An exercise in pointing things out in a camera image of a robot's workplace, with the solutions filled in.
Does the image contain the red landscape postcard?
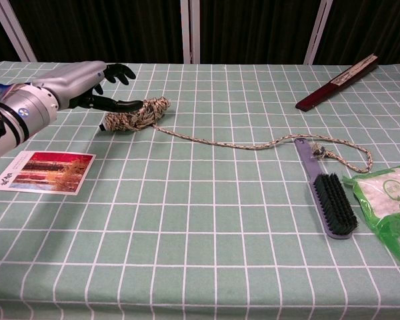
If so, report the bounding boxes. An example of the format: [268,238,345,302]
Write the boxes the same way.
[0,150,97,197]

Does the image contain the white frame pole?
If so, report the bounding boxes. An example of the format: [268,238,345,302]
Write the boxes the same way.
[179,0,201,65]
[303,0,334,65]
[0,0,38,63]

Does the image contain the green checked tablecloth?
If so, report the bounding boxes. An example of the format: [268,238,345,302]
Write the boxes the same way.
[0,61,400,320]

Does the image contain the green plastic bag white contents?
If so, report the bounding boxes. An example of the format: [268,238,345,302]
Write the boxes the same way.
[341,163,400,267]

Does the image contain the black pleated curtain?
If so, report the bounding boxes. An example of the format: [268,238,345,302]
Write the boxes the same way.
[0,0,400,66]

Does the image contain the dark red folded fan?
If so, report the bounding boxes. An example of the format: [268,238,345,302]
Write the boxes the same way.
[295,55,379,113]

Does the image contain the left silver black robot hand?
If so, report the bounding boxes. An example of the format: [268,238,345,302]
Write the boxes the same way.
[29,61,143,113]

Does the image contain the braided rope with knotted bundle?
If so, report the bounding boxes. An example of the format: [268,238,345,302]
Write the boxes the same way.
[99,95,373,174]

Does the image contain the purple brush with black bristles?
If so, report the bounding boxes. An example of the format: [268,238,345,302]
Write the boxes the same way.
[293,138,359,241]

